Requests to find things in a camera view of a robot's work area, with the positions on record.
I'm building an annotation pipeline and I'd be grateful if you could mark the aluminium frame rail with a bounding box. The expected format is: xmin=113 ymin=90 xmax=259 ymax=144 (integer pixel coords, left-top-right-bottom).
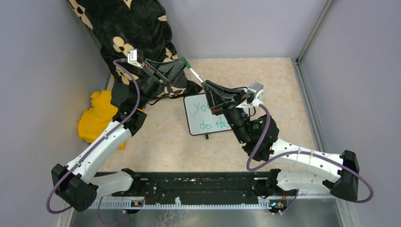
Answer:
xmin=296 ymin=0 xmax=349 ymax=154

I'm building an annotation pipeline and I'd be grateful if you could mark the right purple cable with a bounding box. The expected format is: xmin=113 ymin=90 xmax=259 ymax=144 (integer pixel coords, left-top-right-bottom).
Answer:
xmin=246 ymin=104 xmax=375 ymax=204

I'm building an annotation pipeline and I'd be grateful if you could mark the white whiteboard black frame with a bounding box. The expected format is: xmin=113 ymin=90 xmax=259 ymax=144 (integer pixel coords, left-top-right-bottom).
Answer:
xmin=183 ymin=94 xmax=231 ymax=136

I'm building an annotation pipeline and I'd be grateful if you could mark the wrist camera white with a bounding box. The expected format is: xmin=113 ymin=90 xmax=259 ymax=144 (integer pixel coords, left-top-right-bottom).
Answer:
xmin=127 ymin=49 xmax=143 ymax=69
xmin=246 ymin=82 xmax=264 ymax=108

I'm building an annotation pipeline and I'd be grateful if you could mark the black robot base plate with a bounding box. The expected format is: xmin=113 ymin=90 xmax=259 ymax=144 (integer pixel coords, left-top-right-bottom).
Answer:
xmin=112 ymin=172 xmax=283 ymax=205

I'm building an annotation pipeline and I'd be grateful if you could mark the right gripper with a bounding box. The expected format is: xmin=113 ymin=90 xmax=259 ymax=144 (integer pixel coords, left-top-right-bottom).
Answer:
xmin=202 ymin=80 xmax=252 ymax=144

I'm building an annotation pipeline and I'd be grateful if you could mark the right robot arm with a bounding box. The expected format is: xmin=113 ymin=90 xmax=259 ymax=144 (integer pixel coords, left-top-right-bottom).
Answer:
xmin=201 ymin=80 xmax=359 ymax=202

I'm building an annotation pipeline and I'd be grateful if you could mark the yellow cloth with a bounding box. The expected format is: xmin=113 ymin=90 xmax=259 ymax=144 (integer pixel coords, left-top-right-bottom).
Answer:
xmin=78 ymin=90 xmax=118 ymax=143

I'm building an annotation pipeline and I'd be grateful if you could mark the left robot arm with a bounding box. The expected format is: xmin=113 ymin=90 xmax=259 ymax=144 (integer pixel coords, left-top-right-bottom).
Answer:
xmin=46 ymin=57 xmax=190 ymax=214

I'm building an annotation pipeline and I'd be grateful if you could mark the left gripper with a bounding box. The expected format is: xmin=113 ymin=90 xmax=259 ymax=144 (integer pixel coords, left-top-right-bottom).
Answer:
xmin=135 ymin=58 xmax=188 ymax=110

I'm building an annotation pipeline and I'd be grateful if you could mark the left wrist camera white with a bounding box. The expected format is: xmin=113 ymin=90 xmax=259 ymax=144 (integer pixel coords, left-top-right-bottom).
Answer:
xmin=127 ymin=49 xmax=143 ymax=69

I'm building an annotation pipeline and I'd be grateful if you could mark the white slotted cable duct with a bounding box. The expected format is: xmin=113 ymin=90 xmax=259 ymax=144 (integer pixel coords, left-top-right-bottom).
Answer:
xmin=89 ymin=197 xmax=292 ymax=212

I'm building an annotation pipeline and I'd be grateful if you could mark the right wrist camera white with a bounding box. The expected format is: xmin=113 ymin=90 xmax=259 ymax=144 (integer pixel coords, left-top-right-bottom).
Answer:
xmin=246 ymin=82 xmax=264 ymax=108

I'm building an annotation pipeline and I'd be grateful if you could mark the black floral blanket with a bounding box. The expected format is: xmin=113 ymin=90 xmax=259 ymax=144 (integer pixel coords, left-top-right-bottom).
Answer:
xmin=67 ymin=0 xmax=203 ymax=104

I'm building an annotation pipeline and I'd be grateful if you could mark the green white marker pen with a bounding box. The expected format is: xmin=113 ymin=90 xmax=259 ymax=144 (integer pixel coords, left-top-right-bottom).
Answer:
xmin=185 ymin=61 xmax=204 ymax=83

